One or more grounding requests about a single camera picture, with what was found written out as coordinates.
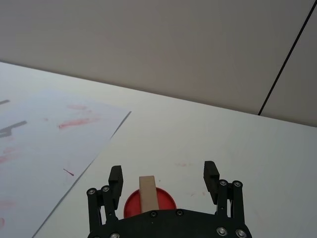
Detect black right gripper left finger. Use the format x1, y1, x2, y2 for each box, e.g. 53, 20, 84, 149
86, 165, 124, 234

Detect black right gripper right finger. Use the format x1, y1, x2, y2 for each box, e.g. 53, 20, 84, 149
203, 161, 246, 225

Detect tan wooden stamp block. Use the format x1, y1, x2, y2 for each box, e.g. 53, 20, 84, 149
138, 175, 159, 214

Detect white paper sheet, red marks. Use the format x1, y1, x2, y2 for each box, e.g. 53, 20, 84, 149
0, 87, 132, 238

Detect thin black cable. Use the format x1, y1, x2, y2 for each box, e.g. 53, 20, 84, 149
257, 0, 317, 116

